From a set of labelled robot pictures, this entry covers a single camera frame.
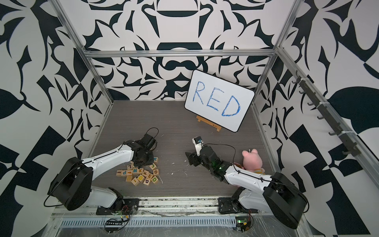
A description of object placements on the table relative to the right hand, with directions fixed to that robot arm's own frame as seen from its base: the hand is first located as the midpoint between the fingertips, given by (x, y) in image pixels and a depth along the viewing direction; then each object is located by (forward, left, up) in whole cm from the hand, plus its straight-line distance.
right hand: (191, 148), depth 84 cm
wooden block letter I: (-16, +30, -7) cm, 35 cm away
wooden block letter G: (-11, +20, -7) cm, 24 cm away
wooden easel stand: (+18, -17, -5) cm, 25 cm away
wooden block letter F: (-11, +26, -7) cm, 29 cm away
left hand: (-3, +25, -7) cm, 26 cm away
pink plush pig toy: (-7, -33, -3) cm, 34 cm away
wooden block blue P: (-16, +24, -6) cm, 29 cm away
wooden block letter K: (-10, +29, -6) cm, 31 cm away
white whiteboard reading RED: (+26, -19, +10) cm, 34 cm away
